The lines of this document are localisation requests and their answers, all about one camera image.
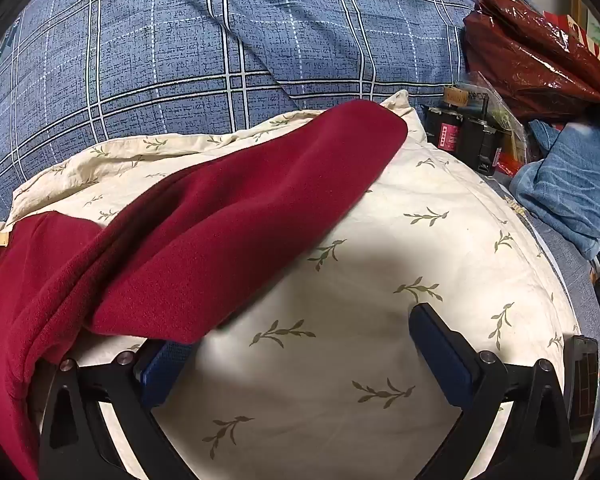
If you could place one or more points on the blue denim cloth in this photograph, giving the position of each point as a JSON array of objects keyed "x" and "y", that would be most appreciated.
[{"x": 570, "y": 185}]

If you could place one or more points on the dark red plastic bag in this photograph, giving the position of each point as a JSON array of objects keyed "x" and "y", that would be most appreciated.
[{"x": 530, "y": 60}]

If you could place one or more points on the blue plaid quilt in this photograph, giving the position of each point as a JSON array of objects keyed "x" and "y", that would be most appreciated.
[{"x": 180, "y": 60}]

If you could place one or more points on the black rectangular device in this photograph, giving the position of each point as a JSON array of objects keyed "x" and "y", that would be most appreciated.
[{"x": 582, "y": 385}]

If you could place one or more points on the dark red fleece garment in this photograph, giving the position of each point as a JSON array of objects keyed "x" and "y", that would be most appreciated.
[{"x": 205, "y": 240}]

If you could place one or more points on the cream leaf print pillow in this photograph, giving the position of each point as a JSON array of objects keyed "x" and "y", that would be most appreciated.
[{"x": 330, "y": 360}]

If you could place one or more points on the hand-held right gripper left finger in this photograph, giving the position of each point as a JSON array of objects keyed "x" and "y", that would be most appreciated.
[{"x": 161, "y": 372}]

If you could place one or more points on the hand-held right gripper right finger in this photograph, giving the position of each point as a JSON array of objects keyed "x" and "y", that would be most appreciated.
[{"x": 447, "y": 360}]

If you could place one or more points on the clear printed packet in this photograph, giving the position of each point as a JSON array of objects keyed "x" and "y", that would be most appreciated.
[{"x": 500, "y": 110}]

